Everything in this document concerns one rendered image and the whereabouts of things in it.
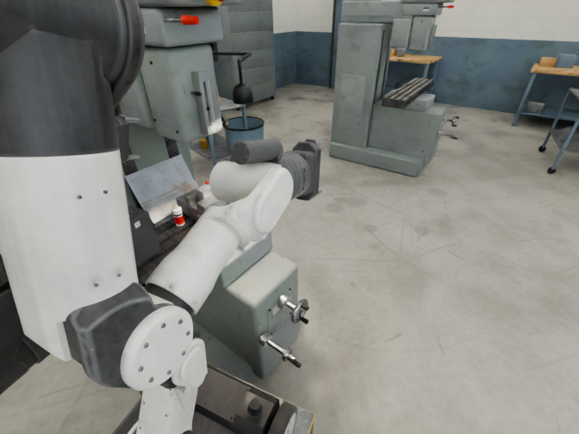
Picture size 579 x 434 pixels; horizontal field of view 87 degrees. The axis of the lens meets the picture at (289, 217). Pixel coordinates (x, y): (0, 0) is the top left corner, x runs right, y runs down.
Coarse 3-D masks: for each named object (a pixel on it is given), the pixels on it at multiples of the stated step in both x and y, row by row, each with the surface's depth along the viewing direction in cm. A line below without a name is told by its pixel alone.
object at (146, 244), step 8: (136, 208) 115; (136, 216) 111; (144, 216) 112; (136, 224) 110; (144, 224) 113; (152, 224) 117; (136, 232) 111; (144, 232) 114; (152, 232) 118; (136, 240) 112; (144, 240) 115; (152, 240) 119; (136, 248) 113; (144, 248) 116; (152, 248) 120; (136, 256) 114; (144, 256) 117; (136, 264) 115
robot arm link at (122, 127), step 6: (120, 120) 81; (120, 126) 81; (126, 126) 82; (120, 132) 81; (126, 132) 82; (120, 138) 81; (126, 138) 83; (120, 144) 82; (126, 144) 83; (120, 150) 82; (126, 150) 84; (126, 156) 85
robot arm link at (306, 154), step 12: (300, 144) 61; (312, 144) 61; (288, 156) 53; (300, 156) 56; (312, 156) 60; (300, 168) 53; (312, 168) 60; (312, 180) 61; (300, 192) 55; (312, 192) 63
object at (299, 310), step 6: (282, 300) 136; (288, 300) 138; (300, 300) 133; (306, 300) 135; (282, 306) 136; (288, 306) 137; (294, 306) 136; (300, 306) 131; (306, 306) 130; (294, 312) 130; (300, 312) 133; (294, 318) 130; (300, 318) 136; (306, 324) 135
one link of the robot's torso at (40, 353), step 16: (0, 288) 37; (0, 304) 37; (0, 320) 37; (16, 320) 39; (0, 336) 38; (16, 336) 40; (0, 352) 38; (16, 352) 40; (32, 352) 43; (0, 368) 39; (16, 368) 41; (0, 384) 40
